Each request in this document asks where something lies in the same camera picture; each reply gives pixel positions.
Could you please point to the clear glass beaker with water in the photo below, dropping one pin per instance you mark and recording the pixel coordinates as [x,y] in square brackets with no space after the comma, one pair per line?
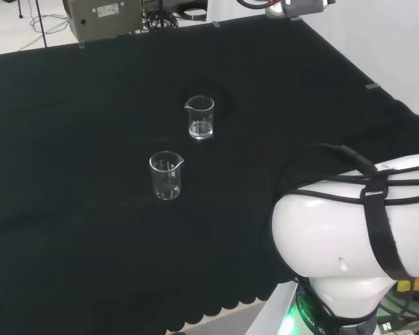
[199,130]

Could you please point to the empty clear glass beaker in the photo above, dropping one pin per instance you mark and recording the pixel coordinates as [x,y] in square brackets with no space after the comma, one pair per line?
[167,193]

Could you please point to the black bench cloth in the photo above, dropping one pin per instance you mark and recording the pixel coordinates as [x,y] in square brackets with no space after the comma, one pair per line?
[90,139]

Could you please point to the black tripod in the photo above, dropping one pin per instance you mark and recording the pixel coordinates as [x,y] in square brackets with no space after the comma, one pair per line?
[161,10]

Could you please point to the grey metal box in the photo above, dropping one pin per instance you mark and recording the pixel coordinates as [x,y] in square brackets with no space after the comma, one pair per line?
[104,17]

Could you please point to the dark thin stand leg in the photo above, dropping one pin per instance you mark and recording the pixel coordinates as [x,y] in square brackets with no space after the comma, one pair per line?
[41,24]

